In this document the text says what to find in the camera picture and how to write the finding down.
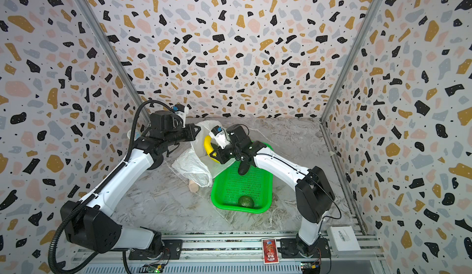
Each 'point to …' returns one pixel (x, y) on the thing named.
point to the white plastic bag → (194, 164)
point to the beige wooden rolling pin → (193, 186)
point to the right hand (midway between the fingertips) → (211, 155)
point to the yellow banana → (209, 148)
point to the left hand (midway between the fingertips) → (202, 127)
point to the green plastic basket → (228, 186)
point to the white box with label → (342, 238)
